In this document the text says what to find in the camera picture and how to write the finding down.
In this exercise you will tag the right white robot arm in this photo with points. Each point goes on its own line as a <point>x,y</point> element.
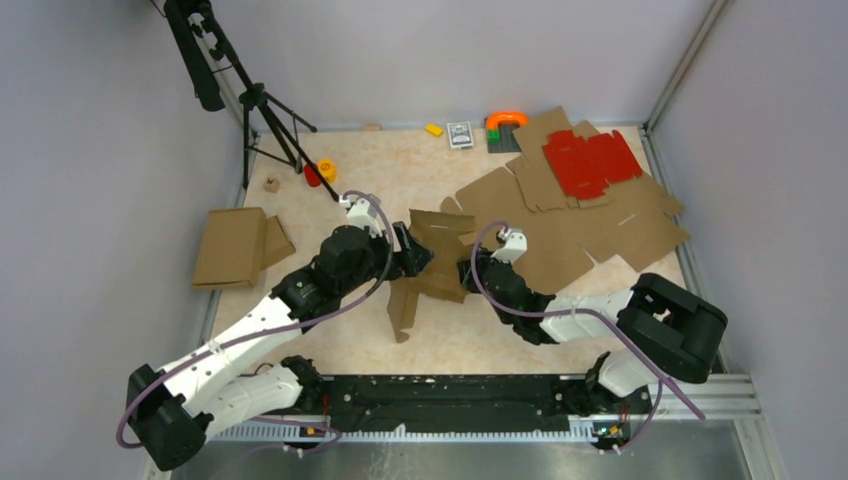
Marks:
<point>669,335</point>

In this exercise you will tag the small wooden cube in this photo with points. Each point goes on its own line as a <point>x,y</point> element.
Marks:
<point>271,185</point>

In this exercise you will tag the folded brown cardboard box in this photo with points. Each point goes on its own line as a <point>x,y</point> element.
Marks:
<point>237,245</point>

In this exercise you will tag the yellow small block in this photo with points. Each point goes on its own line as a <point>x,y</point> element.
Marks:
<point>434,130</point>

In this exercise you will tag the playing card deck box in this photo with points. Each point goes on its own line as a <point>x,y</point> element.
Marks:
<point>460,135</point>

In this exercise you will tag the red flat cardboard blank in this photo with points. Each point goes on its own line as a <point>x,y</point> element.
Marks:
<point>585,167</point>

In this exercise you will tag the large brown cardboard sheet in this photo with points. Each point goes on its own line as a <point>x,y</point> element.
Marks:
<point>579,251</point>

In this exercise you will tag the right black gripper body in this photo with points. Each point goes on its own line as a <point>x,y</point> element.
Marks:
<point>484,259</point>

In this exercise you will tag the red round toy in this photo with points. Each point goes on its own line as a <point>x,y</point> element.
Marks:
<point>313,178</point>

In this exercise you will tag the small brown cardboard blank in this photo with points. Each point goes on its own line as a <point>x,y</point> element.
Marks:
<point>541,191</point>

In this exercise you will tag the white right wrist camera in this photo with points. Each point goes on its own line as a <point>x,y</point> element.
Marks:
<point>513,245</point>

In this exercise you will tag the grey lego base plate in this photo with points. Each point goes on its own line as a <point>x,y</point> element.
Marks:
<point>505,142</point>

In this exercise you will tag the black camera tripod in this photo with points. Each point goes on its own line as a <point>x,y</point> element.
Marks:
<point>220,81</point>

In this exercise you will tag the orange horseshoe toy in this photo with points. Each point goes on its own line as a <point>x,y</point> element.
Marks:
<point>496,119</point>

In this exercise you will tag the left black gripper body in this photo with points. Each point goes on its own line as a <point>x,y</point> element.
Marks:
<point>375,264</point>

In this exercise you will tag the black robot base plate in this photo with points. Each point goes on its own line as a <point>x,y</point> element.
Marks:
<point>456,406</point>

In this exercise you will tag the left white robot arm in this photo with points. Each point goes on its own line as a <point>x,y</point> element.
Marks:
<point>172,411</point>

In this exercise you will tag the yellow round toy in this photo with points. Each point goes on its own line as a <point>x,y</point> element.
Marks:
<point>328,170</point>

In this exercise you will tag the brown cardboard box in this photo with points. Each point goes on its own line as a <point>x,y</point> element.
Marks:
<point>449,237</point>
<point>237,245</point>

